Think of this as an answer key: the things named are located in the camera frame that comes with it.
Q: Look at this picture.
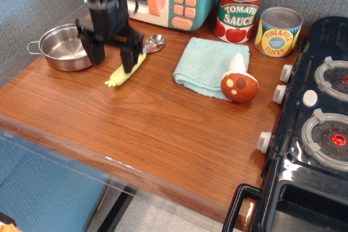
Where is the pineapple slices can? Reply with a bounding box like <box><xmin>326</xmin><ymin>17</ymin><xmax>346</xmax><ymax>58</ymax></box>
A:
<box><xmin>254</xmin><ymin>7</ymin><xmax>303</xmax><ymax>58</ymax></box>

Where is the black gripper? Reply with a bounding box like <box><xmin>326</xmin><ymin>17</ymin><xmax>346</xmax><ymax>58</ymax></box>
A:
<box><xmin>75</xmin><ymin>8</ymin><xmax>144</xmax><ymax>73</ymax></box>

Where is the yellow handled metal spoon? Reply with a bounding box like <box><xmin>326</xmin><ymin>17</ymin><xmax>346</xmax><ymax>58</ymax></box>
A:
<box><xmin>104</xmin><ymin>34</ymin><xmax>165</xmax><ymax>88</ymax></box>

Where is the silver steel pot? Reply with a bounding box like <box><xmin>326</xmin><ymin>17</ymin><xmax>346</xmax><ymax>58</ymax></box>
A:
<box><xmin>27</xmin><ymin>23</ymin><xmax>93</xmax><ymax>72</ymax></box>

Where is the brown toy mushroom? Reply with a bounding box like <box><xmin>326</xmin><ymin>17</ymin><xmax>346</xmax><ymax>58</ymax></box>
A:
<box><xmin>220</xmin><ymin>53</ymin><xmax>259</xmax><ymax>103</ymax></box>

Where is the light blue rag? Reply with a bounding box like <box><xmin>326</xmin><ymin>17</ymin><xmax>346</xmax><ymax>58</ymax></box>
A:
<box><xmin>173</xmin><ymin>37</ymin><xmax>250</xmax><ymax>100</ymax></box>

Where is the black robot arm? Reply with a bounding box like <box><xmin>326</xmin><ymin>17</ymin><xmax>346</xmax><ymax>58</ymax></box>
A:
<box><xmin>76</xmin><ymin>0</ymin><xmax>144</xmax><ymax>73</ymax></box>

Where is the tomato sauce can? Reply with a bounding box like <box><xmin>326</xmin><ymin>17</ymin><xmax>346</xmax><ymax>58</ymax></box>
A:
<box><xmin>215</xmin><ymin>0</ymin><xmax>262</xmax><ymax>43</ymax></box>

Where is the black toy stove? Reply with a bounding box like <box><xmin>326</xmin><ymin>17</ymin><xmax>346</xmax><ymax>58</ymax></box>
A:
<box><xmin>223</xmin><ymin>16</ymin><xmax>347</xmax><ymax>231</ymax></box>

